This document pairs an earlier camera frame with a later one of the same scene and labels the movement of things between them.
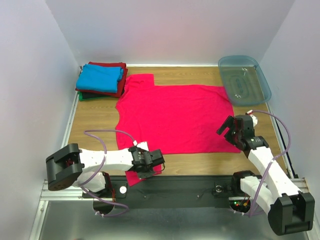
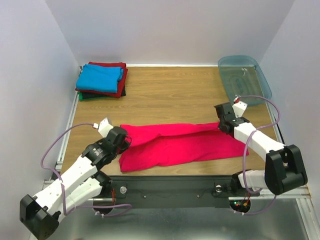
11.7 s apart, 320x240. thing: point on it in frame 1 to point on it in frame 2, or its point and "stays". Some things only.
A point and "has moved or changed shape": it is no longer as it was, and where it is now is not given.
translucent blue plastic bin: [245, 81] stays
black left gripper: [146, 174] to [125, 146]
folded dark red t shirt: [121, 82] stays
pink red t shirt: [174, 119] has moved or changed shape
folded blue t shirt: [99, 78] stays
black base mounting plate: [183, 191] stays
